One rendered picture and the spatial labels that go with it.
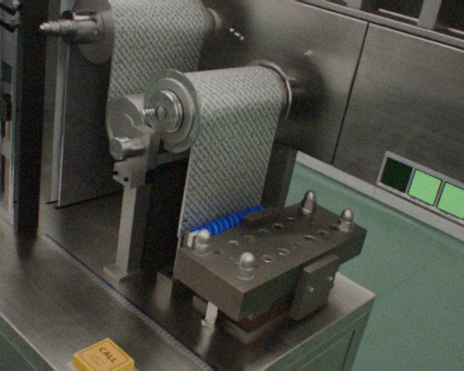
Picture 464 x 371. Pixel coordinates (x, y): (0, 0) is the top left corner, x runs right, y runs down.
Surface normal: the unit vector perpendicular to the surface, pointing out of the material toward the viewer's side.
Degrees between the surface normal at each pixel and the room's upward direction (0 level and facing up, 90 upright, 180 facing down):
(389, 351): 0
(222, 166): 90
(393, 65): 90
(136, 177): 90
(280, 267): 0
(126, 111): 90
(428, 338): 0
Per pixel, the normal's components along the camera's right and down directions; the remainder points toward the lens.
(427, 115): -0.67, 0.21
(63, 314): 0.17, -0.89
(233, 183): 0.72, 0.40
